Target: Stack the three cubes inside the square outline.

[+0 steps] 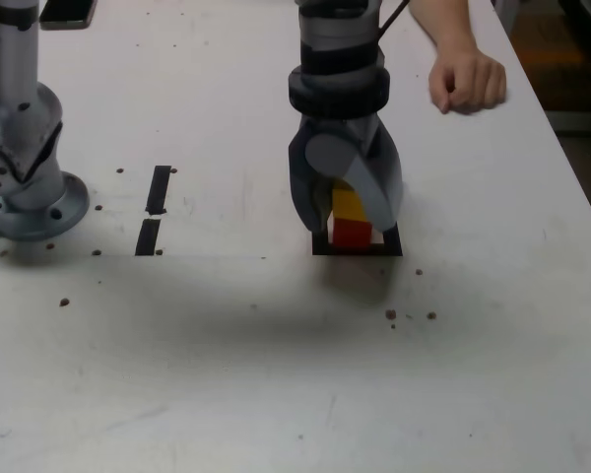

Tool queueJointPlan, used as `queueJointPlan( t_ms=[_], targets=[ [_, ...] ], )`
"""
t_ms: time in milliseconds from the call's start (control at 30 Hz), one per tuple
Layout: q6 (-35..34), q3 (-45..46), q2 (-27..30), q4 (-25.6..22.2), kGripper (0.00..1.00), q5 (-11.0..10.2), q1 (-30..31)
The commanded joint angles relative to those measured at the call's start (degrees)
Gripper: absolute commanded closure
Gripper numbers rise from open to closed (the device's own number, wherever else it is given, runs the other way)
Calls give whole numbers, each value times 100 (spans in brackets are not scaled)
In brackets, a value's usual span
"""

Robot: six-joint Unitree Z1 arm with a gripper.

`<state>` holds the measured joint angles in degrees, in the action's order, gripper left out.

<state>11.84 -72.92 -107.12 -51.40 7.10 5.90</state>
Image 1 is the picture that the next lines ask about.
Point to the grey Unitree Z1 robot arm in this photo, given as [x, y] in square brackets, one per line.
[19, 123]

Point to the black tape square outline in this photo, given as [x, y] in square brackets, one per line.
[354, 251]

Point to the black tape strip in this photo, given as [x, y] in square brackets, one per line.
[157, 189]

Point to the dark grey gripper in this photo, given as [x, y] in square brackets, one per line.
[345, 128]

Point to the black smartphone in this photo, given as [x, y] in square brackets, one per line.
[66, 12]

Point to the person's left hand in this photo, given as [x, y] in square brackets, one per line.
[473, 79]

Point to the person's left forearm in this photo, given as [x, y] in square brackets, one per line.
[443, 20]

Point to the yellow cube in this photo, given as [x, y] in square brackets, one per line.
[347, 204]

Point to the red cube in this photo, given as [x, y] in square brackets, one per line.
[349, 234]

